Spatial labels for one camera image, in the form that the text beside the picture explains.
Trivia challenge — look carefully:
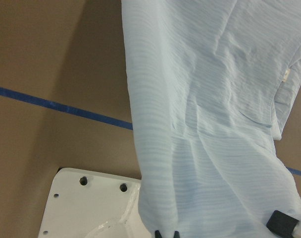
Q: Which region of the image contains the light blue button shirt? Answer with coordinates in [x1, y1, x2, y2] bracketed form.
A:
[121, 0, 301, 238]

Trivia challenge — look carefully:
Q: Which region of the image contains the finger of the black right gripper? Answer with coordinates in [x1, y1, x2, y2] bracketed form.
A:
[266, 210, 301, 238]

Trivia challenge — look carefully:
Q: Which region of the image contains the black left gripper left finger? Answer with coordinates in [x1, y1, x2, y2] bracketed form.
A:
[154, 230, 161, 238]

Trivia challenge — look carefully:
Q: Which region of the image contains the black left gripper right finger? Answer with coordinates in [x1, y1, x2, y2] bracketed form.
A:
[173, 231, 180, 238]

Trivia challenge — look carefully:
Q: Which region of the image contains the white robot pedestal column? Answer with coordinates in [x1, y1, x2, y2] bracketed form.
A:
[38, 168, 154, 238]

